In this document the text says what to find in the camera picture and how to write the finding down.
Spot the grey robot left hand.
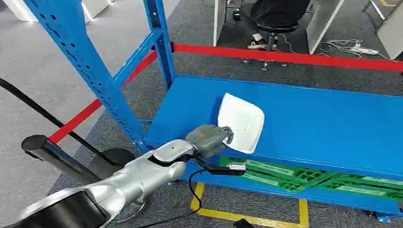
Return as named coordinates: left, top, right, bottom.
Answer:
left=185, top=124, right=235, bottom=160

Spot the white curved plastic panel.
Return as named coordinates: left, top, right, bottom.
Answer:
left=217, top=92, right=265, bottom=155

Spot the yellow floor tape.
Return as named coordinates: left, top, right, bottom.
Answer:
left=190, top=182, right=310, bottom=228

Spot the blue metal shelf rack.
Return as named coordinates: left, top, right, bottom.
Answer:
left=23, top=0, right=403, bottom=225

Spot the green plastic pallet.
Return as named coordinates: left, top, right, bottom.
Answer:
left=313, top=172, right=403, bottom=202
left=219, top=156, right=336, bottom=193

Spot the black round base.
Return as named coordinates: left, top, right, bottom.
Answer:
left=89, top=148, right=136, bottom=181

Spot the black robot foot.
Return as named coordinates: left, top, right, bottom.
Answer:
left=233, top=218, right=254, bottom=228

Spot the white power strip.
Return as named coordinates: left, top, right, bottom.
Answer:
left=247, top=33, right=268, bottom=50
left=350, top=44, right=380, bottom=56

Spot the red barrier belt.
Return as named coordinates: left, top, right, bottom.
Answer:
left=48, top=50, right=158, bottom=145
left=173, top=43, right=403, bottom=72

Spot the white desk panel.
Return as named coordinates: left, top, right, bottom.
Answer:
left=213, top=0, right=228, bottom=47
left=306, top=0, right=346, bottom=55
left=362, top=0, right=403, bottom=60

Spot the black office chair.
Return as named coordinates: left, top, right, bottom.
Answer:
left=242, top=0, right=312, bottom=71

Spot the white low cabinet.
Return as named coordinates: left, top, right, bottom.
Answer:
left=2, top=0, right=115, bottom=24

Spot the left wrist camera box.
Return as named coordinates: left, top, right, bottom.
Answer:
left=206, top=162, right=247, bottom=176

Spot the black camera cable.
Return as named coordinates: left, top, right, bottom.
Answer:
left=137, top=157, right=210, bottom=228

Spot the black chrome stanchion post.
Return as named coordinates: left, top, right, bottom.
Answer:
left=21, top=134, right=148, bottom=225

